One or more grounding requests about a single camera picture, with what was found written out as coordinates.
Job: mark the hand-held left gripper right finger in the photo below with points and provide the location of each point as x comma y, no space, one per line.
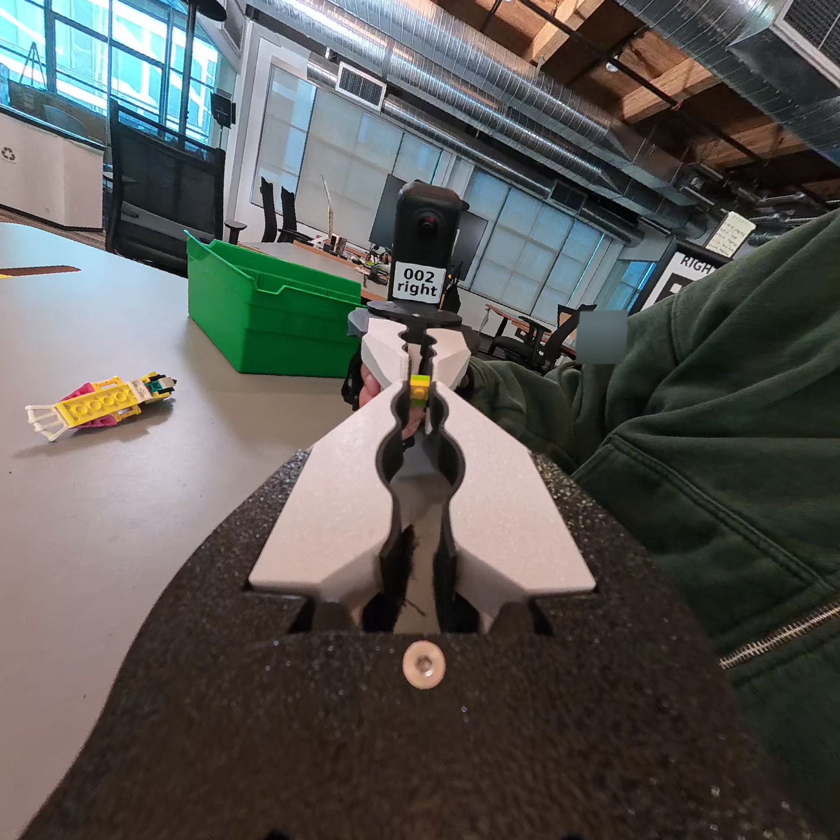
512,525

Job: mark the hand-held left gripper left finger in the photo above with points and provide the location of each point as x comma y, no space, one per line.
328,518

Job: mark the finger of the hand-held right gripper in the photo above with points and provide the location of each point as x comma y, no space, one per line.
453,358
384,358

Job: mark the small yellow lego assembly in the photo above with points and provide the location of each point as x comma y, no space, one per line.
420,388

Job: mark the person's right forearm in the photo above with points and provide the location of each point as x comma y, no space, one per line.
656,341

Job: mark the yellow pink lego model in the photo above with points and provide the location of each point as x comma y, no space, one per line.
92,407

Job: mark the person's right hand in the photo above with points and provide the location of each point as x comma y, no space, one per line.
369,392

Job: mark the wooden side table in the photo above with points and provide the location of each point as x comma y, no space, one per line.
512,321

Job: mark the black office chair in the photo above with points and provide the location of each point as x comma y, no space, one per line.
548,338

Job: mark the green plastic bin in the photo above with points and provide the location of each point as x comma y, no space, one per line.
275,321

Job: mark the black high-back chair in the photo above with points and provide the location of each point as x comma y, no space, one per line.
292,216
268,210

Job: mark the white air vent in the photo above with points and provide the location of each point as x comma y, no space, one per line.
359,84

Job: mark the person's green jacket torso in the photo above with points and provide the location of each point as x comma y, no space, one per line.
754,558

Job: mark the black mesh chair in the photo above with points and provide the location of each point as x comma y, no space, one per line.
164,190

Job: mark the white paper sign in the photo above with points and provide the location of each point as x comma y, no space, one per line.
730,234

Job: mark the brown strip on table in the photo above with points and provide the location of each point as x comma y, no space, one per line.
36,270

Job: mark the white recycling cabinet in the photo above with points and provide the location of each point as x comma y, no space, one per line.
46,177

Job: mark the bright outside window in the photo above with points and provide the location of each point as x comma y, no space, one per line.
79,52

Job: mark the frosted glass window wall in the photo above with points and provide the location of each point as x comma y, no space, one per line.
354,157

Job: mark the silver ceiling duct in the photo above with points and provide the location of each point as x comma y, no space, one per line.
459,65

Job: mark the black white wall poster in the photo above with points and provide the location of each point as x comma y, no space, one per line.
682,275

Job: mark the grey ceiling duct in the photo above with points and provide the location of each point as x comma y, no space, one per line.
741,59

